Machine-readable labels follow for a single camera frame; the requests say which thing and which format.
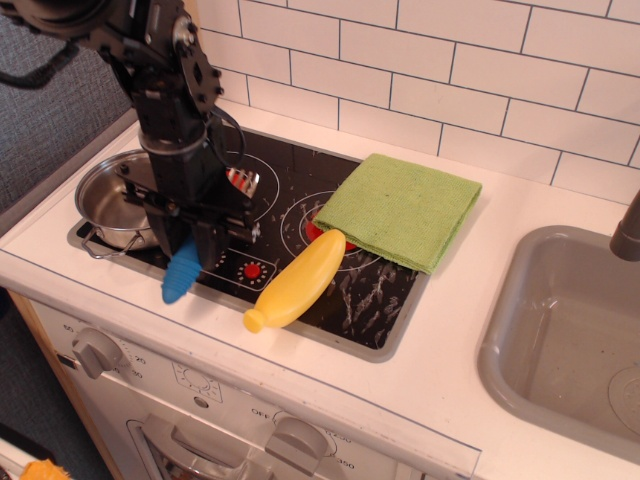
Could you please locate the black toy stovetop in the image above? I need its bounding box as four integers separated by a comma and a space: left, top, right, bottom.
68, 133, 428, 363

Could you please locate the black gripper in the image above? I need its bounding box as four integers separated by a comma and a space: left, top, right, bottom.
129, 143, 256, 271

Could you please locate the grey plastic sink basin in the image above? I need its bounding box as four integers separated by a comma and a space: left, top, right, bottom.
478, 225, 639, 463

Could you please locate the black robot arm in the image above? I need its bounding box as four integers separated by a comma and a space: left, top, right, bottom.
1, 1, 259, 270

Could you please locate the grey oven door handle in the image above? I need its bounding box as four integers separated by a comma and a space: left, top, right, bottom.
140, 415, 249, 479

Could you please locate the black braided cable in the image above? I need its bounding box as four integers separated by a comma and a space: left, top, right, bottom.
0, 42, 79, 90

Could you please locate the yellow plastic banana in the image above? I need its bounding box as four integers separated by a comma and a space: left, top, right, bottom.
243, 229, 346, 333

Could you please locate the blue handled metal fork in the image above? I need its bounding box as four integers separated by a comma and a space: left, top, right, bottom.
161, 167, 260, 304

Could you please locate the grey left oven knob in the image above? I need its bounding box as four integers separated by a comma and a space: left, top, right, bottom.
72, 328, 123, 379

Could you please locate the stainless steel pot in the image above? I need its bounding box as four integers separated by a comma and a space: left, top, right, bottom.
75, 149, 159, 259

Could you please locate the orange fuzzy object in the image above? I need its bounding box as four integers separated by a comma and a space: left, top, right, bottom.
19, 459, 71, 480

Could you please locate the green folded cloth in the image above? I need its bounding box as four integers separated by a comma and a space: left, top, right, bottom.
314, 154, 482, 275

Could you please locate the grey oven knob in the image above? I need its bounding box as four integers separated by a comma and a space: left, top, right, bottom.
72, 328, 123, 379
265, 417, 329, 476

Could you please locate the grey faucet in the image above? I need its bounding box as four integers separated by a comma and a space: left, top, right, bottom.
609, 191, 640, 262

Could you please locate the grey right oven knob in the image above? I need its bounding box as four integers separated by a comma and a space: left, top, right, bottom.
265, 417, 329, 476

